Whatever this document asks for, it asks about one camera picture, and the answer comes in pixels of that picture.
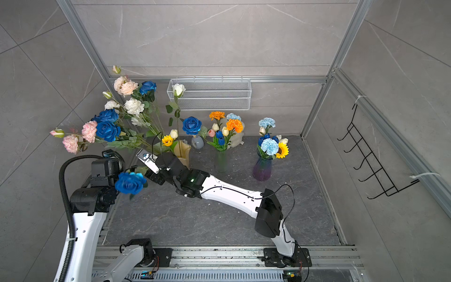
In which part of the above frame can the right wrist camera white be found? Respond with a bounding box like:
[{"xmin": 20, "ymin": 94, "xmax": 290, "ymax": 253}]
[{"xmin": 136, "ymin": 149, "xmax": 160, "ymax": 174}]

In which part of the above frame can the metal base rail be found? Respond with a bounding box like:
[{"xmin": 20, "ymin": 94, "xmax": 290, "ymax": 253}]
[{"xmin": 87, "ymin": 246, "xmax": 364, "ymax": 282}]

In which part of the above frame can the orange carnation large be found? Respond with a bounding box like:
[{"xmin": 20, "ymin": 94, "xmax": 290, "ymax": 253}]
[{"xmin": 226, "ymin": 119, "xmax": 244, "ymax": 133}]

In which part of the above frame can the yellow sunflower purple vase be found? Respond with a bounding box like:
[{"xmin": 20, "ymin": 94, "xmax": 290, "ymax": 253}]
[{"xmin": 276, "ymin": 142, "xmax": 289, "ymax": 159}]

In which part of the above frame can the pink rose middle left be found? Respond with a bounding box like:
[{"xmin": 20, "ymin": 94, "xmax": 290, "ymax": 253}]
[{"xmin": 82, "ymin": 121, "xmax": 97, "ymax": 143}]

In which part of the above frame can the pink rose lower left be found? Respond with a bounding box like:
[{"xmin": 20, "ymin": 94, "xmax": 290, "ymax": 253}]
[{"xmin": 62, "ymin": 135, "xmax": 79, "ymax": 155}]

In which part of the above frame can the small white rose left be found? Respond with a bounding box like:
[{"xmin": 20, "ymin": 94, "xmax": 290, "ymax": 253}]
[{"xmin": 104, "ymin": 100, "xmax": 121, "ymax": 110}]

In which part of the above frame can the black corrugated cable conduit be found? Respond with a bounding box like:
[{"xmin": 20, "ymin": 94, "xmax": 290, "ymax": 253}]
[{"xmin": 57, "ymin": 154, "xmax": 103, "ymax": 282}]

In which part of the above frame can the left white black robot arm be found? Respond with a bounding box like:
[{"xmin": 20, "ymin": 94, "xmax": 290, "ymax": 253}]
[{"xmin": 54, "ymin": 150, "xmax": 160, "ymax": 282}]

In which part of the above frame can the yellow wavy glass vase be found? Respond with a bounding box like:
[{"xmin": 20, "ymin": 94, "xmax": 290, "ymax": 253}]
[{"xmin": 173, "ymin": 141, "xmax": 191, "ymax": 168}]

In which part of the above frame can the black wire hook rack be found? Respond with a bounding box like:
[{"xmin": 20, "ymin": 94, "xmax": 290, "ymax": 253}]
[{"xmin": 337, "ymin": 104, "xmax": 420, "ymax": 200}]

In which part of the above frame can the purple glass vase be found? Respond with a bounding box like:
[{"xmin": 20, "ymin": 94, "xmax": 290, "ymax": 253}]
[{"xmin": 253, "ymin": 157, "xmax": 272, "ymax": 182}]

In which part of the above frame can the blue rose picked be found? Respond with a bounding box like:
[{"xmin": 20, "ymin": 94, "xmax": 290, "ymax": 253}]
[
  {"xmin": 96, "ymin": 122, "xmax": 121, "ymax": 142},
  {"xmin": 115, "ymin": 172, "xmax": 147, "ymax": 195}
]

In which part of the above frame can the small yellow sunflower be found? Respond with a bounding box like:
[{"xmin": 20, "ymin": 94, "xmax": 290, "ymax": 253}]
[{"xmin": 161, "ymin": 135, "xmax": 174, "ymax": 148}]

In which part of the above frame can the light blue carnation middle vase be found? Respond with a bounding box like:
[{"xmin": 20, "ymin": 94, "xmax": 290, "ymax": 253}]
[{"xmin": 226, "ymin": 113, "xmax": 241, "ymax": 121}]

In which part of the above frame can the orange carnation small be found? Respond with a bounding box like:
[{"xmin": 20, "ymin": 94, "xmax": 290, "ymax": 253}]
[{"xmin": 209, "ymin": 111, "xmax": 225, "ymax": 121}]

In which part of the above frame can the blue rose top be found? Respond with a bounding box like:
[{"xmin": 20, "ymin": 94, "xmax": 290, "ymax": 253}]
[{"xmin": 139, "ymin": 81, "xmax": 157, "ymax": 95}]

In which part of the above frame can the light blue carnation lower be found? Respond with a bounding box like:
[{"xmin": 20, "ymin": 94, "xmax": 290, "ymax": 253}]
[{"xmin": 260, "ymin": 138, "xmax": 279, "ymax": 156}]

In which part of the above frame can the cream tulip bud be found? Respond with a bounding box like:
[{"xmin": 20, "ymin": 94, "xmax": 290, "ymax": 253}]
[{"xmin": 170, "ymin": 129, "xmax": 179, "ymax": 140}]

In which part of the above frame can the blue rose upper left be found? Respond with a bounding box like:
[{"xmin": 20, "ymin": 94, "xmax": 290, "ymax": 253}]
[{"xmin": 91, "ymin": 109, "xmax": 119, "ymax": 123}]

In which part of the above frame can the blue rose in grey vase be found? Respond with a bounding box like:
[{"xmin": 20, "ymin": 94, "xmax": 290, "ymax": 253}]
[{"xmin": 183, "ymin": 116, "xmax": 202, "ymax": 135}]

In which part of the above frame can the pink rose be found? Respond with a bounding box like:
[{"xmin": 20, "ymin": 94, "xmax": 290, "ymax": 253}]
[
  {"xmin": 62, "ymin": 135, "xmax": 79, "ymax": 155},
  {"xmin": 82, "ymin": 121, "xmax": 97, "ymax": 143}
]

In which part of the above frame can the peach rose pair top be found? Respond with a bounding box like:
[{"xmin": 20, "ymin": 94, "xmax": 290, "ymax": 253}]
[{"xmin": 113, "ymin": 76, "xmax": 139, "ymax": 96}]

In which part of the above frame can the white rose centre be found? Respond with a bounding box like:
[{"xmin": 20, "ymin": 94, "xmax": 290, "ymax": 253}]
[{"xmin": 124, "ymin": 98, "xmax": 144, "ymax": 115}]

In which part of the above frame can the light blue carnation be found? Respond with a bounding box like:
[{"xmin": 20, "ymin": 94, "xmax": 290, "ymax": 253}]
[
  {"xmin": 258, "ymin": 117, "xmax": 276, "ymax": 128},
  {"xmin": 260, "ymin": 138, "xmax": 279, "ymax": 156}
]

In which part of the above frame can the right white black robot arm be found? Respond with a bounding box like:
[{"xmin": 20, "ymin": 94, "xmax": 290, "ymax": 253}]
[{"xmin": 137, "ymin": 150, "xmax": 312, "ymax": 268}]

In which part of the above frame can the clear green glass vase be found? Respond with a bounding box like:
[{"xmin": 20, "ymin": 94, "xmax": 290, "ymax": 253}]
[{"xmin": 215, "ymin": 150, "xmax": 228, "ymax": 173}]

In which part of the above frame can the pink rose bud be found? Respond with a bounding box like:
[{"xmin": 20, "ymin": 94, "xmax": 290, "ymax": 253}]
[{"xmin": 50, "ymin": 128, "xmax": 65, "ymax": 138}]

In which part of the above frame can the light blue carnation upper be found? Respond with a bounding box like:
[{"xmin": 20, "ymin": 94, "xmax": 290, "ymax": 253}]
[{"xmin": 258, "ymin": 117, "xmax": 276, "ymax": 128}]

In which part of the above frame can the white rose tall stem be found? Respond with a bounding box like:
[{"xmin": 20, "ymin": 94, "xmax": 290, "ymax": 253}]
[{"xmin": 172, "ymin": 83, "xmax": 186, "ymax": 98}]

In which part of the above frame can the small grey round vase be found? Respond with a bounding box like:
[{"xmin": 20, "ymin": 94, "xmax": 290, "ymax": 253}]
[{"xmin": 191, "ymin": 135, "xmax": 204, "ymax": 150}]

